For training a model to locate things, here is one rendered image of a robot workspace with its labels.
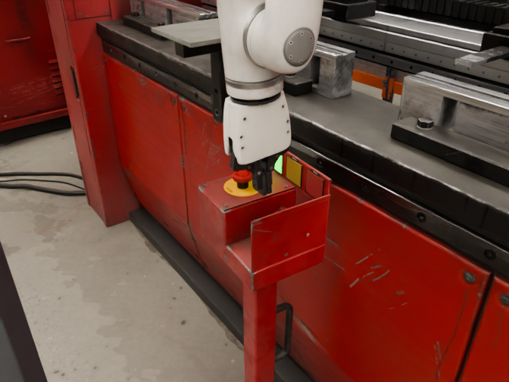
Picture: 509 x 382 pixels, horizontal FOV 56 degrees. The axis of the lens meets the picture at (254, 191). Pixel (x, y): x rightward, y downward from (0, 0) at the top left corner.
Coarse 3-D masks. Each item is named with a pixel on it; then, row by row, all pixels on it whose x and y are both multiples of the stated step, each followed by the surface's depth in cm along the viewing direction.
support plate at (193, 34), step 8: (176, 24) 111; (184, 24) 111; (192, 24) 111; (200, 24) 111; (208, 24) 111; (216, 24) 111; (160, 32) 105; (168, 32) 104; (176, 32) 104; (184, 32) 104; (192, 32) 104; (200, 32) 104; (208, 32) 104; (216, 32) 104; (176, 40) 100; (184, 40) 98; (192, 40) 98; (200, 40) 98; (208, 40) 98; (216, 40) 99
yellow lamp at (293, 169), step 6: (288, 162) 90; (294, 162) 88; (288, 168) 90; (294, 168) 88; (300, 168) 87; (288, 174) 91; (294, 174) 89; (300, 174) 87; (294, 180) 90; (300, 180) 88; (300, 186) 89
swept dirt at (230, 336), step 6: (150, 246) 202; (156, 252) 199; (162, 258) 195; (168, 264) 192; (210, 312) 169; (216, 318) 167; (222, 324) 164; (228, 330) 162; (228, 336) 160; (234, 336) 160; (234, 342) 158; (240, 348) 156
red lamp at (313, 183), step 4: (308, 172) 85; (308, 176) 85; (312, 176) 84; (316, 176) 83; (308, 180) 85; (312, 180) 84; (316, 180) 83; (320, 180) 82; (308, 184) 86; (312, 184) 85; (316, 184) 84; (320, 184) 83; (308, 188) 86; (312, 188) 85; (316, 188) 84; (320, 188) 83; (308, 192) 86; (312, 192) 85; (316, 192) 84; (320, 192) 83; (316, 196) 85; (320, 196) 84
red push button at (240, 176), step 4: (236, 172) 89; (240, 172) 89; (244, 172) 89; (248, 172) 89; (232, 176) 89; (236, 176) 88; (240, 176) 88; (244, 176) 88; (248, 176) 88; (236, 180) 88; (240, 180) 88; (244, 180) 88; (248, 180) 88; (240, 184) 89; (244, 184) 89; (240, 188) 89; (244, 188) 89
